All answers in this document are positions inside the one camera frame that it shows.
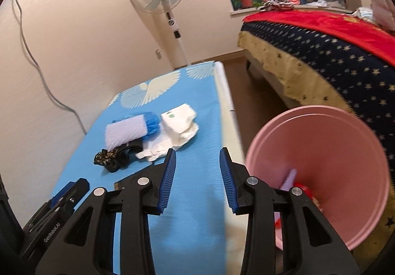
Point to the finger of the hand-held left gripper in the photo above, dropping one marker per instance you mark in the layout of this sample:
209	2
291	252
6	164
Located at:
61	193
78	190

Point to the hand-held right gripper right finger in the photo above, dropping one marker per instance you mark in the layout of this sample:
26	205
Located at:
228	182

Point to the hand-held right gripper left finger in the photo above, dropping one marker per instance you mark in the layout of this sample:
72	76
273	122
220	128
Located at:
166	182

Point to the purple foam sheet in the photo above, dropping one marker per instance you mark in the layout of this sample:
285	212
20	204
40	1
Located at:
290	179

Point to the white foam net wrap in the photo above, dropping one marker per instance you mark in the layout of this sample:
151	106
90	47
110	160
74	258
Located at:
123	133

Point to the white tissue pack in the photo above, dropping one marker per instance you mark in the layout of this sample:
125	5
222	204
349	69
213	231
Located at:
177	114

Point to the red plastic bag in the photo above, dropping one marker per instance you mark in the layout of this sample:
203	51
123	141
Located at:
304	190

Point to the pink plastic bin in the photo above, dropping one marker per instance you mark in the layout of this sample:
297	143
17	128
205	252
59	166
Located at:
339	154

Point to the blue wing-print table mat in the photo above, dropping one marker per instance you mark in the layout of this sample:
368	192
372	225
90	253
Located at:
191	194

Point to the yellow star-print bed sheet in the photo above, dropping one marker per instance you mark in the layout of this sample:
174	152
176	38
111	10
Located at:
277	62

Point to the bed with starry blanket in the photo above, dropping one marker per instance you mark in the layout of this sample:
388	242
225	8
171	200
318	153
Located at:
324	47

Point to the red blanket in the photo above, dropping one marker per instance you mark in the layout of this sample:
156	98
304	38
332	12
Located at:
308	20

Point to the striped garment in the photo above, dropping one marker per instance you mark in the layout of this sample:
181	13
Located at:
274	2

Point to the white crumpled bedding cloth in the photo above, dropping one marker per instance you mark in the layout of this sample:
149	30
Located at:
364	13

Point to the plaid pillow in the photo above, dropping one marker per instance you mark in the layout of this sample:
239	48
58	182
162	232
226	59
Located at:
382	6

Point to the white wall socket with plug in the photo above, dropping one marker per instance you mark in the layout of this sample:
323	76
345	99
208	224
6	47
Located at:
158	54

